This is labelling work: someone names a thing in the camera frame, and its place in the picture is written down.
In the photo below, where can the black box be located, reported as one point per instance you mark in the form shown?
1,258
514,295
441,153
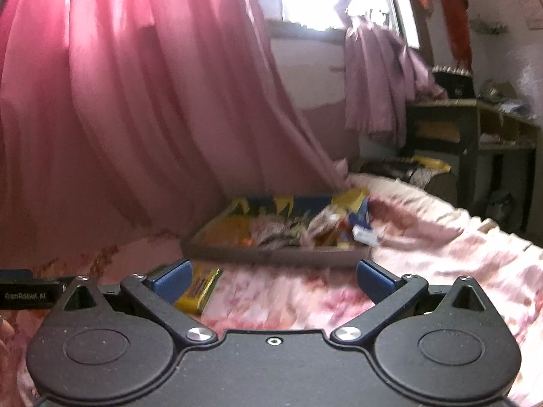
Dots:
454,84

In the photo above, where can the red white blue wrapper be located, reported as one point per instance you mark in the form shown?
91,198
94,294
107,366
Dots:
358,217

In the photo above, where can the black bag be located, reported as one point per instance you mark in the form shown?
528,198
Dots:
390,168

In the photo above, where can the yellow green snack packet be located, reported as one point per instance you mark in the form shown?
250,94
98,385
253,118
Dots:
201,290

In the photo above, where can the wall calendar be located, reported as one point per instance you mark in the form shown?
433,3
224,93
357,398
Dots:
527,0

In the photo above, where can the pink curtain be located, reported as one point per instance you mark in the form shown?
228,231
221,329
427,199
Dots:
127,93

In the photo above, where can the red wall hanging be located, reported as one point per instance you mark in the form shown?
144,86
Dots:
456,25

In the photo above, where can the purple curtain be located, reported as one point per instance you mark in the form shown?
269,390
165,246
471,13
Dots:
373,84

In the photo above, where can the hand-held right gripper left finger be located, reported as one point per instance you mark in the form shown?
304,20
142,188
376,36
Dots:
174,282

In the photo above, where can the cardboard tray box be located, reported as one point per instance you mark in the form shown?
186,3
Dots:
271,256

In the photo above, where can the window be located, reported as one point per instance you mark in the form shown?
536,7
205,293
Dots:
314,0

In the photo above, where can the dark wooden desk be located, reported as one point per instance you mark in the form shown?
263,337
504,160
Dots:
441,114

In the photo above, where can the orange candy wrappers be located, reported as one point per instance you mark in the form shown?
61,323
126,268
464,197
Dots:
328,233

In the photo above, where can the yellow bag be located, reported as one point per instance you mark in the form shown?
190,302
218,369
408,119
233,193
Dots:
430,163

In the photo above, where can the small wall shelf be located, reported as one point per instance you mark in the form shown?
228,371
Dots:
490,27

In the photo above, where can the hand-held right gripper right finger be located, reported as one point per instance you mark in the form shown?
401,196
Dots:
373,282

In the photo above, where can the pink floral blanket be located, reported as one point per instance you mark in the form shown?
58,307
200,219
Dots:
445,254

